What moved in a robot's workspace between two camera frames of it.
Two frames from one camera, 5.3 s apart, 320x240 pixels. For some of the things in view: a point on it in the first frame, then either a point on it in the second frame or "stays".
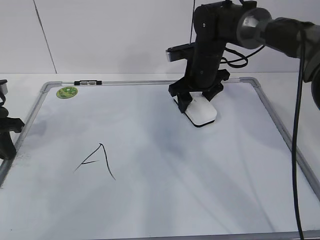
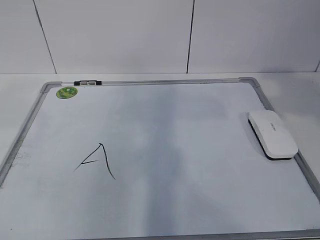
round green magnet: x=66 y=92 stays
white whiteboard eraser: x=201 y=112 -> x=276 y=141
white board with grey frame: x=116 y=160 stays
